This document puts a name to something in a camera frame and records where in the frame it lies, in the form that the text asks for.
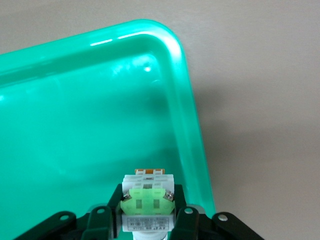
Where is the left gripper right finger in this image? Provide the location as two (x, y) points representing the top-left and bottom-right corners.
(171, 183), (266, 240)

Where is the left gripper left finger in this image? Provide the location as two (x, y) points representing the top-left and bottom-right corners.
(14, 183), (125, 240)

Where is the green white button switch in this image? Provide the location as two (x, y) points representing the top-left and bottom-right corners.
(119, 167), (176, 240)

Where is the green plastic tray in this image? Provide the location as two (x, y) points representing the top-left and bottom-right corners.
(0, 19), (217, 240)

